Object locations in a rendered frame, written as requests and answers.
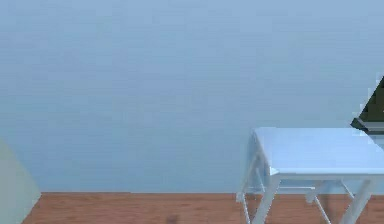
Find black laptop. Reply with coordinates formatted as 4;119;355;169
349;73;384;135

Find white folding table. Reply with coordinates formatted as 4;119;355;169
235;126;384;224

